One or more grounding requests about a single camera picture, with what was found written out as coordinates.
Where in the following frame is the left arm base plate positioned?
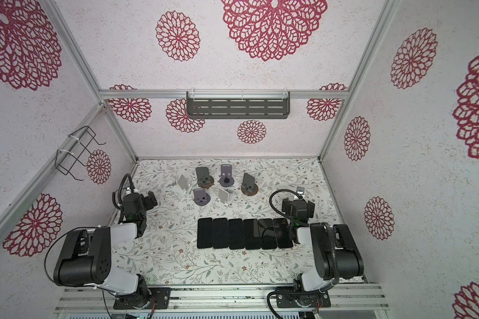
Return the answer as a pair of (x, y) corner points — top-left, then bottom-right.
(113, 287), (172, 310)

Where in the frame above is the aluminium front rail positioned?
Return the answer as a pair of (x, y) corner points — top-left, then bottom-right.
(53, 283), (390, 314)

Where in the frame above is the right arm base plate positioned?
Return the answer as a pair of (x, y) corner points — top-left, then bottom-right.
(275, 287), (331, 309)

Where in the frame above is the black phone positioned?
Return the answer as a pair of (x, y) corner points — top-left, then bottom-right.
(228, 219), (245, 250)
(273, 218), (294, 249)
(212, 218), (229, 249)
(243, 219), (262, 250)
(197, 217), (213, 249)
(258, 219), (278, 250)

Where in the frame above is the wooden round stand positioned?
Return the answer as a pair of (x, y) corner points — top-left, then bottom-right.
(241, 173), (259, 196)
(196, 166), (214, 189)

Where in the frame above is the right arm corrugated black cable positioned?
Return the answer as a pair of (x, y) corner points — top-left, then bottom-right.
(265, 189), (341, 319)

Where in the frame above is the wooden round stand back right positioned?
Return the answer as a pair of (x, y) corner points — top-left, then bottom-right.
(241, 173), (259, 196)

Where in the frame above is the wooden round stand back left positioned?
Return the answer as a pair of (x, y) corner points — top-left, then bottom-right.
(196, 166), (214, 189)

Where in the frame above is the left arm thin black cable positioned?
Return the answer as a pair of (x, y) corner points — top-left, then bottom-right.
(43, 173), (137, 319)

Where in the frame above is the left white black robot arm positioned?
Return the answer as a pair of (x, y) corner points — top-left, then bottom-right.
(53, 191), (158, 300)

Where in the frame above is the grey round stand front left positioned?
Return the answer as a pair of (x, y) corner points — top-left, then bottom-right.
(193, 189), (211, 207)

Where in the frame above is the grey round stand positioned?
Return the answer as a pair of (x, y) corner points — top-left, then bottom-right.
(219, 164), (234, 187)
(193, 189), (211, 207)

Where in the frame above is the black wire wall rack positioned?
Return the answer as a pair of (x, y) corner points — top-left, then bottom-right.
(54, 126), (106, 182)

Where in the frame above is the white stand front right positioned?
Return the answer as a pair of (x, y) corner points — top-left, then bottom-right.
(218, 189), (236, 206)

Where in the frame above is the grey slotted wall shelf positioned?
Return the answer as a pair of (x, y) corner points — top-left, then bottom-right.
(186, 91), (291, 120)

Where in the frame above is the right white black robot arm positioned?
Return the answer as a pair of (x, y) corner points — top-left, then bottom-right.
(282, 198), (365, 293)

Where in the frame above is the grey round stand back centre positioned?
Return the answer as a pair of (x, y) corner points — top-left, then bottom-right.
(219, 164), (234, 187)

